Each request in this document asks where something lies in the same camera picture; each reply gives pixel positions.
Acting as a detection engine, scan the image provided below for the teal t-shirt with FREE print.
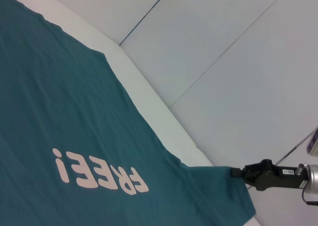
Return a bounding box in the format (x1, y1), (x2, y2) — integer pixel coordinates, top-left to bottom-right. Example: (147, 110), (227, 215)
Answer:
(0, 0), (256, 226)

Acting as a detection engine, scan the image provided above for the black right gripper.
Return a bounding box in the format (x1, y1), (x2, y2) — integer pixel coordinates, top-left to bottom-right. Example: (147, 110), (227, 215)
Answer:
(230, 158), (306, 192)

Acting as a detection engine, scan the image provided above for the white and purple device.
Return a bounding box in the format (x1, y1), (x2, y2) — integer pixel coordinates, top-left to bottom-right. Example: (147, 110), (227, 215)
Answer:
(307, 128), (318, 156)

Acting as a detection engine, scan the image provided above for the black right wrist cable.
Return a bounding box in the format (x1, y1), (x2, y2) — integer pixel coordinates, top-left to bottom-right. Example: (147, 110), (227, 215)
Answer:
(299, 181), (318, 207)

